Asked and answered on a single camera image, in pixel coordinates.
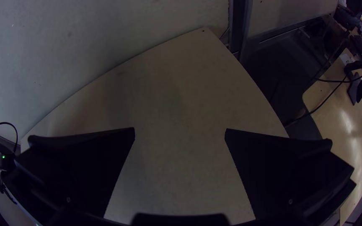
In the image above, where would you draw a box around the pale wooden side table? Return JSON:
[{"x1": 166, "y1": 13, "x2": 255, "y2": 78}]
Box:
[{"x1": 302, "y1": 47, "x2": 362, "y2": 226}]

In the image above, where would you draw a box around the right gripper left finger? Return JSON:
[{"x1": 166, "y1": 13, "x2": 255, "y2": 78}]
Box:
[{"x1": 13, "y1": 126, "x2": 136, "y2": 219}]

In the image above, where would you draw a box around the black cable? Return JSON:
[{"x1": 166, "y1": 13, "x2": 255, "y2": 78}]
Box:
[
  {"x1": 0, "y1": 121, "x2": 19, "y2": 155},
  {"x1": 315, "y1": 74, "x2": 362, "y2": 84},
  {"x1": 284, "y1": 75, "x2": 349, "y2": 127}
]

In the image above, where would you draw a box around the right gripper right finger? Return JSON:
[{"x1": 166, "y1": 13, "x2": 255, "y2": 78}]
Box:
[{"x1": 224, "y1": 128, "x2": 357, "y2": 221}]

